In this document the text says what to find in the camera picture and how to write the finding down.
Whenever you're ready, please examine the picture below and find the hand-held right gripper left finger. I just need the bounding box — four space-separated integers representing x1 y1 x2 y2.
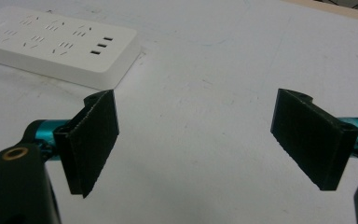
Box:
22 89 120 199

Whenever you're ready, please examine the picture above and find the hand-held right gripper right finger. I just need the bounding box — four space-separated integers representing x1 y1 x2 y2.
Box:
269 88 358 191

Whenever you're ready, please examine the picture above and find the white power strip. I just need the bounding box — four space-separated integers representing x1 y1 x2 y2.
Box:
0 6 142 91

